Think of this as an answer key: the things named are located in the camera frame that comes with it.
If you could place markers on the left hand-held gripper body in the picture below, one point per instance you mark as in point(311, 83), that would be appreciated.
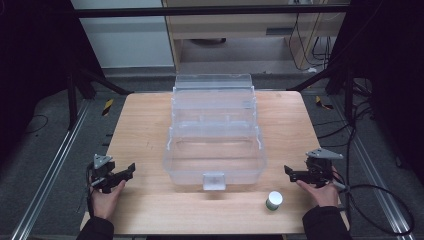
point(101, 169)

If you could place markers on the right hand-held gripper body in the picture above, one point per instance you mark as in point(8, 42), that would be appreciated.
point(319, 165)

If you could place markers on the person's left hand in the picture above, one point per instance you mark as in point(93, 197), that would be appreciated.
point(106, 200)

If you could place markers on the person's right hand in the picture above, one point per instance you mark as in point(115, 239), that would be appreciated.
point(320, 195)

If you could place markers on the small green white-lidded jar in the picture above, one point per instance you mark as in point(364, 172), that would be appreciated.
point(274, 201)

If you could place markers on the yellow black striped tape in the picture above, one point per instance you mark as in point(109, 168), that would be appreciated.
point(322, 103)
point(107, 107)

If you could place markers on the clear plastic storage box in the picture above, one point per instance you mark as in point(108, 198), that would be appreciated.
point(214, 140)

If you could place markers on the black metal stand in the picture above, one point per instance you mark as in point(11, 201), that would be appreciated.
point(336, 80)
point(83, 83)

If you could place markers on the white cabinet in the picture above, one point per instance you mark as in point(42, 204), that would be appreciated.
point(126, 40)

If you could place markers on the black metal crossbar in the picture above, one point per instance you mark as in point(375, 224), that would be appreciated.
point(206, 11)

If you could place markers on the aluminium floor rail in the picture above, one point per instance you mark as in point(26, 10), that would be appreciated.
point(376, 173)
point(50, 173)

